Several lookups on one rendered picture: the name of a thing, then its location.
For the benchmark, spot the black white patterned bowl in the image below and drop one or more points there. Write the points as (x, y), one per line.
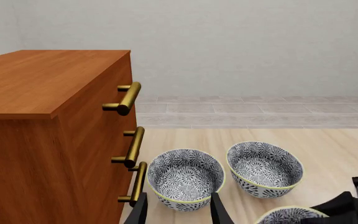
(286, 217)
(264, 168)
(183, 177)

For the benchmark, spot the wooden cabinet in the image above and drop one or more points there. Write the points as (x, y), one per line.
(33, 130)

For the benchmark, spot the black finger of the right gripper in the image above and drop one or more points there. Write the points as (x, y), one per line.
(336, 203)
(331, 221)

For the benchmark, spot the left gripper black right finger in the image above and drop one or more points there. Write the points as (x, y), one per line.
(220, 213)

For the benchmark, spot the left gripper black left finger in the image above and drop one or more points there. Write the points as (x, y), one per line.
(139, 213)

